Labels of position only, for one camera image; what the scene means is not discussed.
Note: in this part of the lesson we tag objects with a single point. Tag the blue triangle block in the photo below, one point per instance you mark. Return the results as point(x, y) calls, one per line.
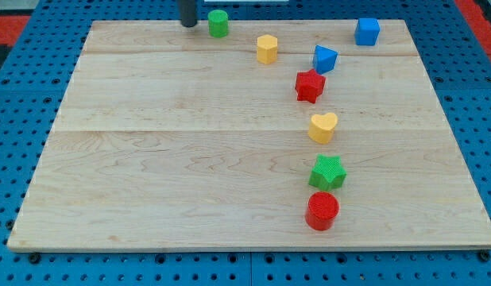
point(324, 59)

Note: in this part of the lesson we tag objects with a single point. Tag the light wooden board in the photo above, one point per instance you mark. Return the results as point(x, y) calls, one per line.
point(170, 140)

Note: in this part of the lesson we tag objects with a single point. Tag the yellow heart block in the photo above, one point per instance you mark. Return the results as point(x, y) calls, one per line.
point(321, 127)

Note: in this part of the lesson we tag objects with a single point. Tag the red star block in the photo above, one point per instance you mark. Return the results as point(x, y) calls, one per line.
point(309, 85)

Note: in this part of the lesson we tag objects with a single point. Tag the green star block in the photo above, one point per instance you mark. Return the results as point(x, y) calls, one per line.
point(327, 173)

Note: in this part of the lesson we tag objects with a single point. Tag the red cylinder block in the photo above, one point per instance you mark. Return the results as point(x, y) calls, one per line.
point(322, 209)

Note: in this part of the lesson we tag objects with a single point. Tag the yellow hexagon block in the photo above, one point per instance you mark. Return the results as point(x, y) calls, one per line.
point(267, 48)

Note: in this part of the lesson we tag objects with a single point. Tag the green cylinder block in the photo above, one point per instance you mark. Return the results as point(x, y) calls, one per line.
point(218, 23)

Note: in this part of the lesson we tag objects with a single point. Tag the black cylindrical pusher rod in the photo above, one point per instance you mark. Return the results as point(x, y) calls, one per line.
point(188, 13)

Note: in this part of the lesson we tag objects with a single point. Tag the blue cube block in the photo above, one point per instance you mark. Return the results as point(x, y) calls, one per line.
point(367, 31)

